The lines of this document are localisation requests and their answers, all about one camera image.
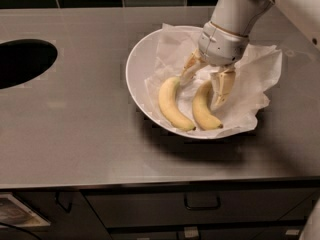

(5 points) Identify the white bowl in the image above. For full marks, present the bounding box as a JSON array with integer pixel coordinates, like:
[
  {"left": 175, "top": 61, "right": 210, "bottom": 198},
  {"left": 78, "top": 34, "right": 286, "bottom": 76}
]
[{"left": 126, "top": 25, "right": 257, "bottom": 139}]

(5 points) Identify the small white label right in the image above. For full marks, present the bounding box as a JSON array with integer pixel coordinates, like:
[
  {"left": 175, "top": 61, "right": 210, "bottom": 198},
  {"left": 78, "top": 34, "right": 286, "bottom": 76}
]
[{"left": 285, "top": 229, "right": 300, "bottom": 236}]

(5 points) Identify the picture card at left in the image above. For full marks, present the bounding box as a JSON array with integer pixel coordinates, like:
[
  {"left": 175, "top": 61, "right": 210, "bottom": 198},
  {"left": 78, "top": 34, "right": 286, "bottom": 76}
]
[{"left": 0, "top": 193, "right": 51, "bottom": 228}]

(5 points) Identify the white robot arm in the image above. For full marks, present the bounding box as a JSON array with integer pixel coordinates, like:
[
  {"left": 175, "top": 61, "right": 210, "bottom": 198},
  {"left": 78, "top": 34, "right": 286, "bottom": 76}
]
[{"left": 182, "top": 0, "right": 320, "bottom": 109}]

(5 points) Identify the yellow banana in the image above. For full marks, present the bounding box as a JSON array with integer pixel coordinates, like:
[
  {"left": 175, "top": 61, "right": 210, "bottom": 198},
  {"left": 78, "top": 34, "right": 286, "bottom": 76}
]
[
  {"left": 192, "top": 80, "right": 223, "bottom": 130},
  {"left": 158, "top": 76, "right": 195, "bottom": 132}
]

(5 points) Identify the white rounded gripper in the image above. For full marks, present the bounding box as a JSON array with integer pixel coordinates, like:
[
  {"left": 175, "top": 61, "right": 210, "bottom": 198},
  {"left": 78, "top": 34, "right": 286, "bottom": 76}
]
[{"left": 180, "top": 22, "right": 249, "bottom": 110}]

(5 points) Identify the white label on drawer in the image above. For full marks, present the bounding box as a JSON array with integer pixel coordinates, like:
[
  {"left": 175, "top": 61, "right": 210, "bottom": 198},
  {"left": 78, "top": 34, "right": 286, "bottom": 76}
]
[{"left": 184, "top": 226, "right": 199, "bottom": 240}]

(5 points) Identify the white paper sheet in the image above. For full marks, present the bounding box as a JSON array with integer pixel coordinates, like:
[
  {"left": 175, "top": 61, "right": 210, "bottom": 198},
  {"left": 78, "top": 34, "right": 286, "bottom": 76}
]
[{"left": 144, "top": 23, "right": 283, "bottom": 139}]

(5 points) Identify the black cabinet door handle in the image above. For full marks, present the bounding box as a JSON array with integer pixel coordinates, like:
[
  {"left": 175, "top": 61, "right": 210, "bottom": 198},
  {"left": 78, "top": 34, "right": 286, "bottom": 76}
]
[{"left": 55, "top": 191, "right": 73, "bottom": 214}]

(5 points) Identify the grey cabinet door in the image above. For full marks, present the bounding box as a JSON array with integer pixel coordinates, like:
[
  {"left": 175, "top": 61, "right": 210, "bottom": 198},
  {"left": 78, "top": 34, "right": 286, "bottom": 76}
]
[{"left": 16, "top": 191, "right": 111, "bottom": 240}]

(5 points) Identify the black drawer handle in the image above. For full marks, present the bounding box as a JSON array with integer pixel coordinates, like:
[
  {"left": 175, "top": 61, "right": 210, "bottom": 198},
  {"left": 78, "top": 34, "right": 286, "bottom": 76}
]
[{"left": 183, "top": 192, "right": 221, "bottom": 211}]

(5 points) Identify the grey drawer front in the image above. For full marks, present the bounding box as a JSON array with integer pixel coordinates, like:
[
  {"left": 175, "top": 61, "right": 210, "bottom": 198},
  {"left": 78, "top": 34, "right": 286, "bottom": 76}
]
[{"left": 87, "top": 188, "right": 316, "bottom": 228}]

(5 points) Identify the black oval sink opening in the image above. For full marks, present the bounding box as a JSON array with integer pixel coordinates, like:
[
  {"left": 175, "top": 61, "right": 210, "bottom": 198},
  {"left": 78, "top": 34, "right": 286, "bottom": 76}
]
[{"left": 0, "top": 39, "right": 58, "bottom": 89}]

